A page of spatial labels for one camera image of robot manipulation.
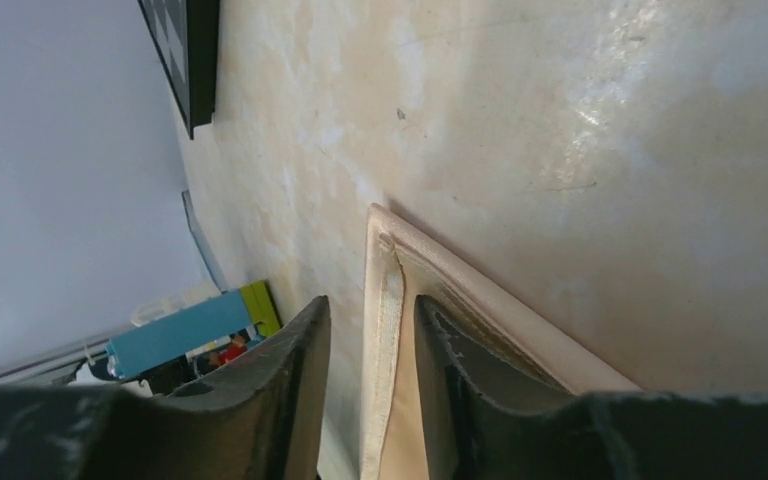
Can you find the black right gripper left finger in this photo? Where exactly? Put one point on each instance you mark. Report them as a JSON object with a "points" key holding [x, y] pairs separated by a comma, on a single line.
{"points": [[258, 417]]}

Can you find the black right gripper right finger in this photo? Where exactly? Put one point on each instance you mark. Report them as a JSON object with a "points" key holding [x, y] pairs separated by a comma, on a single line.
{"points": [[505, 430]]}

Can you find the orange cloth napkin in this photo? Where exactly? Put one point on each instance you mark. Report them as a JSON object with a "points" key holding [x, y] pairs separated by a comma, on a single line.
{"points": [[406, 421]]}

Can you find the colourful toy block pile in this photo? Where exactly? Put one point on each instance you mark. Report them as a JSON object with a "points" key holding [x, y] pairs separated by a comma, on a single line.
{"points": [[190, 343]]}

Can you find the black white checkerboard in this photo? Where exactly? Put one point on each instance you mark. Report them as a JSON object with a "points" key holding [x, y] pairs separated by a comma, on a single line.
{"points": [[185, 35]]}

